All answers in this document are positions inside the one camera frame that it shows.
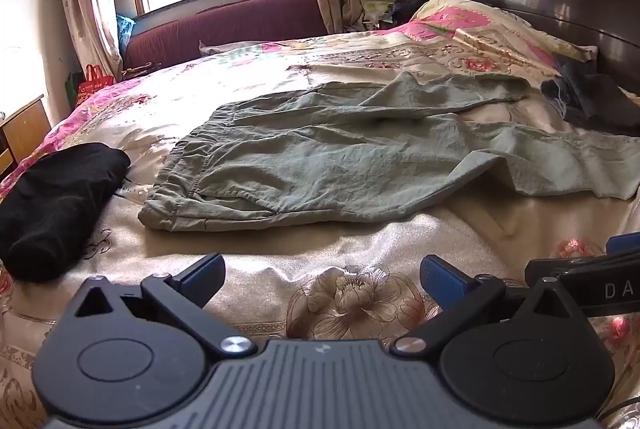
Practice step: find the blue plastic bag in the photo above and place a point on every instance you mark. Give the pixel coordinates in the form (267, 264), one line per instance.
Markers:
(125, 29)

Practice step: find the maroon sofa back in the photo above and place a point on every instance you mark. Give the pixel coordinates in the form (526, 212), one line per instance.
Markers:
(225, 24)

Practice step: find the black bag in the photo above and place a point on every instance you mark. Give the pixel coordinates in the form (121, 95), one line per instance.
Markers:
(410, 4)

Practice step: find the green bag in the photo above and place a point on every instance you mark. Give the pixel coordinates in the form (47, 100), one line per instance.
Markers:
(70, 86)

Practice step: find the floral satin bed blanket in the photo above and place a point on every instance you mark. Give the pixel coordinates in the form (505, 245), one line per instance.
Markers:
(300, 249)

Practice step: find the black folded garment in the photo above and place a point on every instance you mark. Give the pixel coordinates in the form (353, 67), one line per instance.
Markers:
(602, 101)

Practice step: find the red bag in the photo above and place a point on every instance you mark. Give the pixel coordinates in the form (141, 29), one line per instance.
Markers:
(92, 84)

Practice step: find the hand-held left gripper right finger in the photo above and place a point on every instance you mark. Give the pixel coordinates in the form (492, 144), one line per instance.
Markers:
(440, 283)

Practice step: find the wooden nightstand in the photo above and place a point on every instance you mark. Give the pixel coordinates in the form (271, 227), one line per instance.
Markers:
(25, 129)

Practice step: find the floral pillow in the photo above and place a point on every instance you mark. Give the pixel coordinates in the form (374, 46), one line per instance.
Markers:
(475, 24)

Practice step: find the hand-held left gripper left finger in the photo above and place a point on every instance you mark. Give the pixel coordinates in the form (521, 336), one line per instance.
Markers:
(205, 278)

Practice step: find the black knit garment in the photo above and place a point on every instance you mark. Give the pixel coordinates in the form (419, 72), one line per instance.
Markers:
(55, 204)

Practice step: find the dark grey folded garment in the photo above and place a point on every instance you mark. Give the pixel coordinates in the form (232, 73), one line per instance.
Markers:
(556, 95)

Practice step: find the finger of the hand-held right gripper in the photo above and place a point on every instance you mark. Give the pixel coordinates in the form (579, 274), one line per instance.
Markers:
(625, 243)
(542, 267)

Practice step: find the white paper bag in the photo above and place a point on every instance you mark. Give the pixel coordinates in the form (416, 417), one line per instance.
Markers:
(375, 8)

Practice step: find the green pants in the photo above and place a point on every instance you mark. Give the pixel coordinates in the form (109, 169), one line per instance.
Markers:
(300, 159)

